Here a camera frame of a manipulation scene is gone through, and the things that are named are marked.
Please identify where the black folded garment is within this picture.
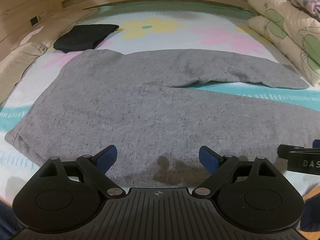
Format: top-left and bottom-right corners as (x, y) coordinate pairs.
(53, 24), (119, 53)

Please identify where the beige pillow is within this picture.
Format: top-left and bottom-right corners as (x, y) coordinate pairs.
(1, 8), (98, 102)

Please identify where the purple patterned cloth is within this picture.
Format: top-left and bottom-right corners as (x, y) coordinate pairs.
(289, 0), (320, 21)

